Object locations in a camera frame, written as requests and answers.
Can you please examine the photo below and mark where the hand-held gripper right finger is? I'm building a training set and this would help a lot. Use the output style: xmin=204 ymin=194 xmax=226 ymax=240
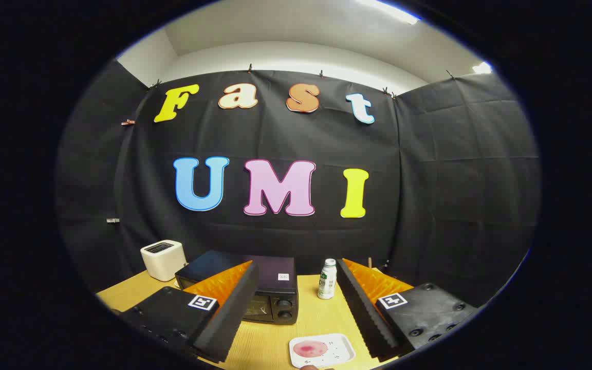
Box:
xmin=336 ymin=258 xmax=479 ymax=362

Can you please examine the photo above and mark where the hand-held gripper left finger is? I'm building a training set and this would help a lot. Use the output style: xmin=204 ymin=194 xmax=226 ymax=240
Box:
xmin=119 ymin=260 xmax=261 ymax=364

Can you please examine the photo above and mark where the white rectangular tray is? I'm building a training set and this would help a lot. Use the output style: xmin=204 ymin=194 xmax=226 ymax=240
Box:
xmin=289 ymin=333 xmax=356 ymax=369

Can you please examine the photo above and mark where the black toaster oven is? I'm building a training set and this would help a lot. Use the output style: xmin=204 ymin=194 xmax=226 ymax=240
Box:
xmin=175 ymin=250 xmax=299 ymax=325

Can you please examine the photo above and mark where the pink ham slice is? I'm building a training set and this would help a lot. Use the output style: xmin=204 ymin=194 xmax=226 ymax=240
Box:
xmin=293 ymin=340 xmax=329 ymax=359

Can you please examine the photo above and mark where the white bread toaster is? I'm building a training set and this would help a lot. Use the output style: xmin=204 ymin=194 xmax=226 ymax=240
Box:
xmin=140 ymin=239 xmax=187 ymax=282

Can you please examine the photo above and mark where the white plastic bottle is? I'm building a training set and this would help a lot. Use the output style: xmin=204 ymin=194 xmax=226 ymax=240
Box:
xmin=317 ymin=258 xmax=338 ymax=300

